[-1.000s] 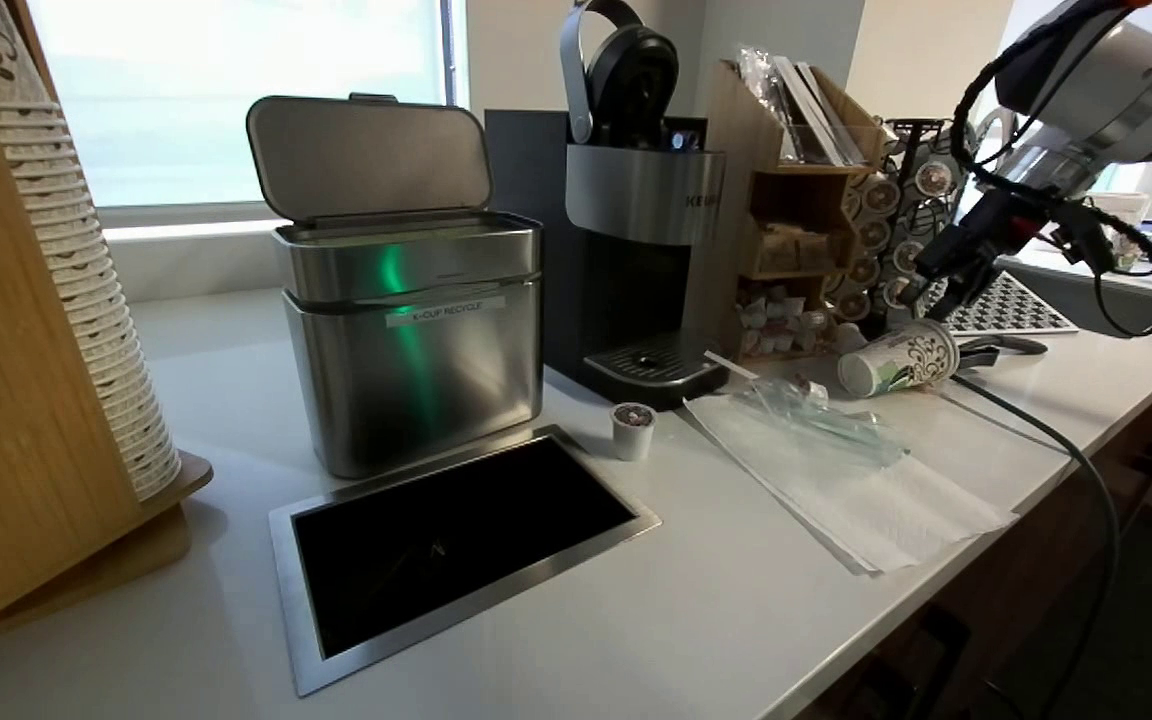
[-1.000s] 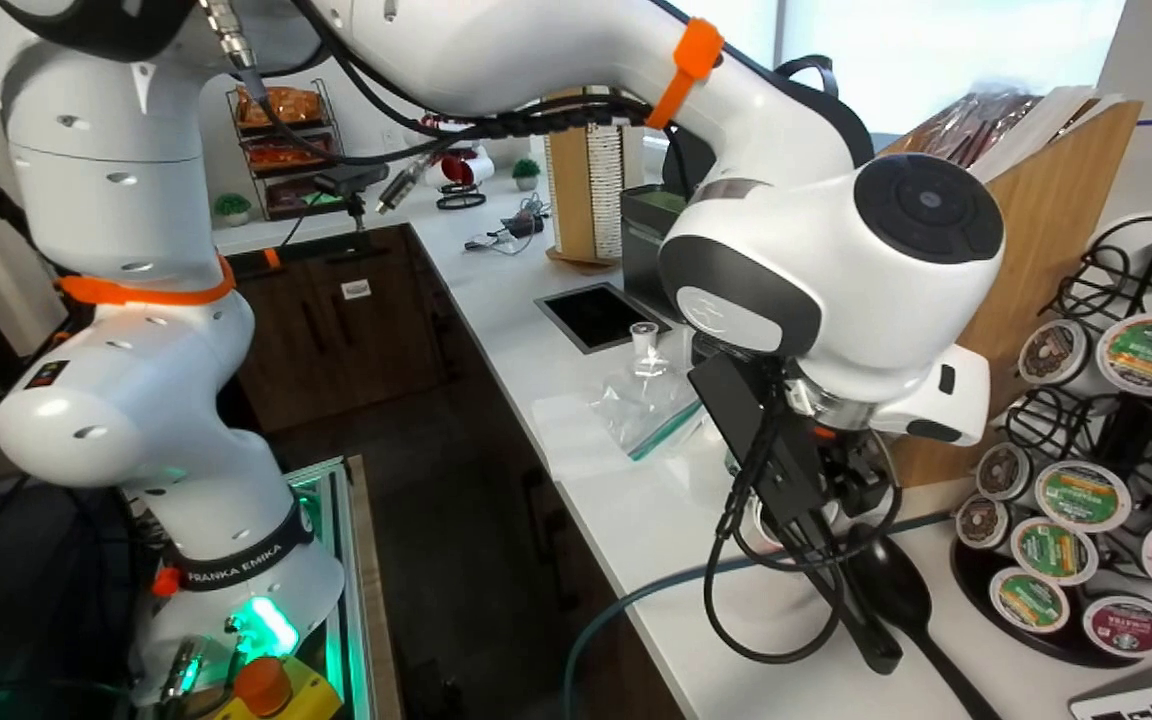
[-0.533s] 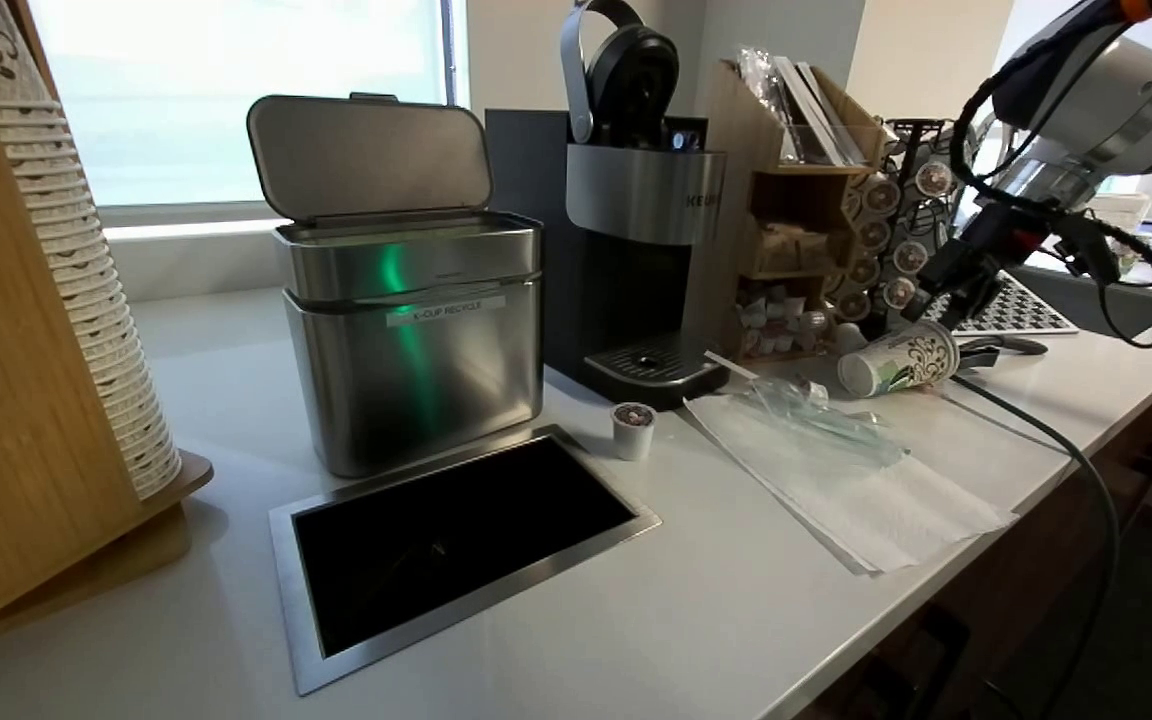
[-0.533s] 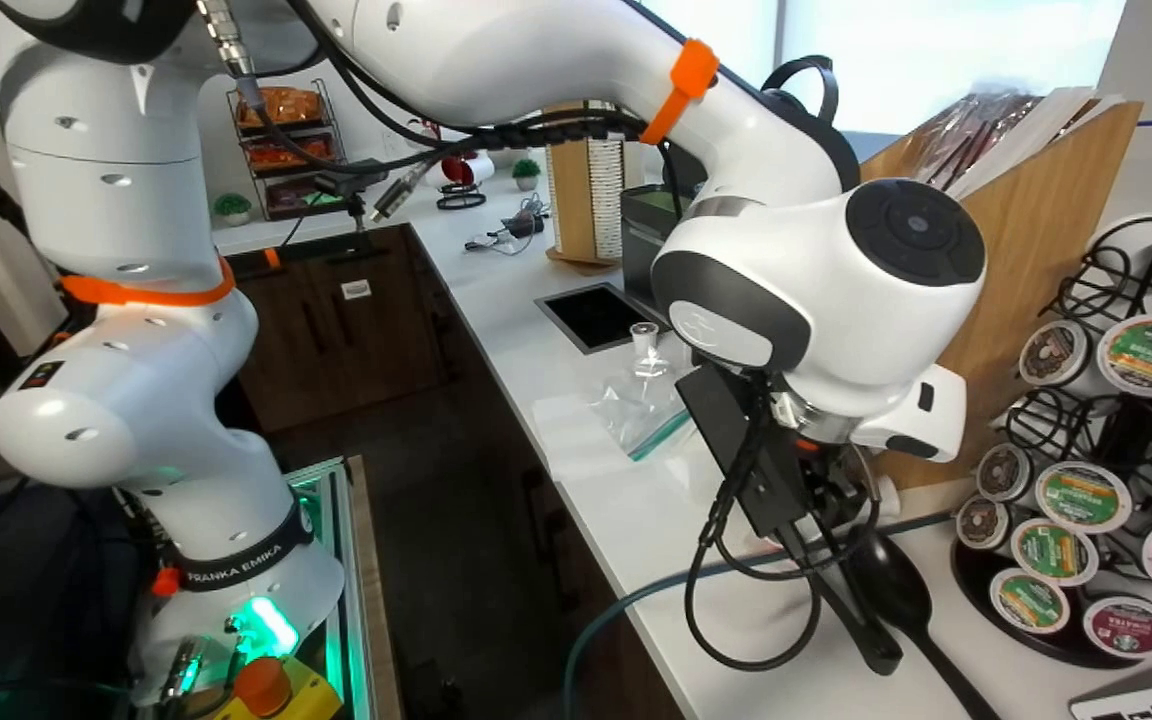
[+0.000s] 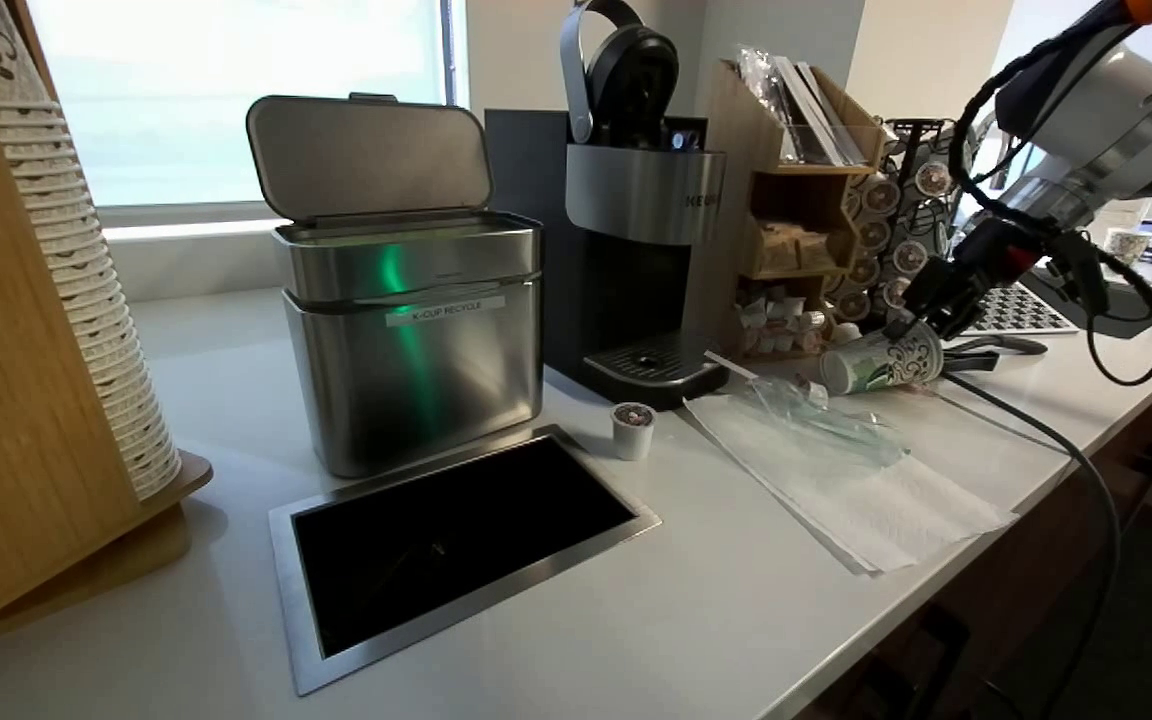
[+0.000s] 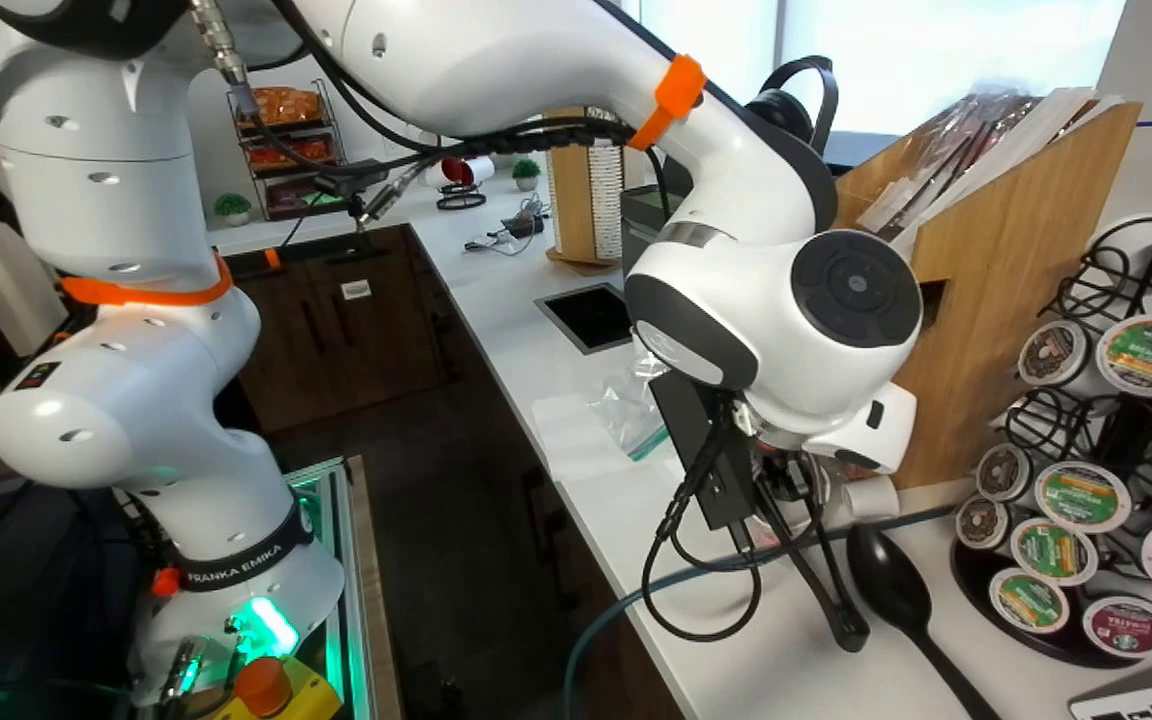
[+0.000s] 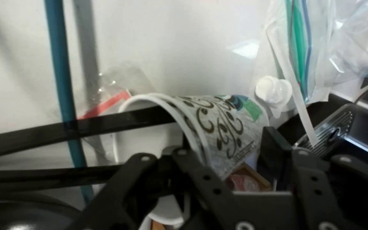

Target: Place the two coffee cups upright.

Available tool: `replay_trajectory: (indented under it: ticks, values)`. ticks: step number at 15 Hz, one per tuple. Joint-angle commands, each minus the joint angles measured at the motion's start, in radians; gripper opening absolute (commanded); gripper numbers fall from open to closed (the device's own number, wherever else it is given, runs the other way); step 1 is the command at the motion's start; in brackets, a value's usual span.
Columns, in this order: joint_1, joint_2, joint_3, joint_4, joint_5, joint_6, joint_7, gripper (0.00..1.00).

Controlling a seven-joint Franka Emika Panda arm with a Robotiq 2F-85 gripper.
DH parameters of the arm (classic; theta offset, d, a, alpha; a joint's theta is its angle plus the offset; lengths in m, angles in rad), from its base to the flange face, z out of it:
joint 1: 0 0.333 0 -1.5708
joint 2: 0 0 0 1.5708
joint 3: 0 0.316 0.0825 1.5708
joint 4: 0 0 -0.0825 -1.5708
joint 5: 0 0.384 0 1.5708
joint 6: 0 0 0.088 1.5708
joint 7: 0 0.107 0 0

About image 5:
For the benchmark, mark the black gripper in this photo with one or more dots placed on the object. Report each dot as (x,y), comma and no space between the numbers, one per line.
(1002,265)

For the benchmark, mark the patterned paper coffee cup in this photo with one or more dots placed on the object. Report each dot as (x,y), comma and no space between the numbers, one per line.
(877,363)

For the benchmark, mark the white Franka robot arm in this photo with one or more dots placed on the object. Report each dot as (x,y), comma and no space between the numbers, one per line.
(1116,124)

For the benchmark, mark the black coffee pod machine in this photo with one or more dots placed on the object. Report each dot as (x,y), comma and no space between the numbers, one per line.
(630,214)

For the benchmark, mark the stack of paper cups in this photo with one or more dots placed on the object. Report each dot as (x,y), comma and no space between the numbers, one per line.
(76,265)

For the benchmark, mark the black plastic spoon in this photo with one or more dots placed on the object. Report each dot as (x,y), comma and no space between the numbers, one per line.
(997,345)

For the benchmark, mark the small white creamer cup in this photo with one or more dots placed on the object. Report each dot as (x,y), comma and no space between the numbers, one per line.
(819,395)

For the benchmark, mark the clear zip bag green seal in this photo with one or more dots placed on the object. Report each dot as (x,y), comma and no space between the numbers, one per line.
(823,413)

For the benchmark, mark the wooden condiment organiser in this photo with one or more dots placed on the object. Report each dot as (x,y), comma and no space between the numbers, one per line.
(788,200)

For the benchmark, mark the clear zip plastic bag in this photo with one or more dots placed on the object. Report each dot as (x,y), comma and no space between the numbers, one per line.
(856,481)

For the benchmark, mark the silver packets bundle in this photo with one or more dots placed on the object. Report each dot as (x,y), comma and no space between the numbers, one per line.
(797,93)

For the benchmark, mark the small white paper cup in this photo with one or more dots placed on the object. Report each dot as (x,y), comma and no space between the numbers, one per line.
(630,428)

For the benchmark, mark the stainless steel bin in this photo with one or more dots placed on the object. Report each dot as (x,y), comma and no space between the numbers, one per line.
(411,345)

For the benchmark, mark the steel framed counter chute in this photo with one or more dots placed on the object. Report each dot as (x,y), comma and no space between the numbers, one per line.
(457,546)

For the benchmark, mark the steel bin lid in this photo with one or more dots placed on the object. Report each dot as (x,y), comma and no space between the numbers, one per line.
(371,153)

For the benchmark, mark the wooden cup dispenser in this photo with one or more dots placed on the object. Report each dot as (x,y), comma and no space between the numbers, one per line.
(17,403)

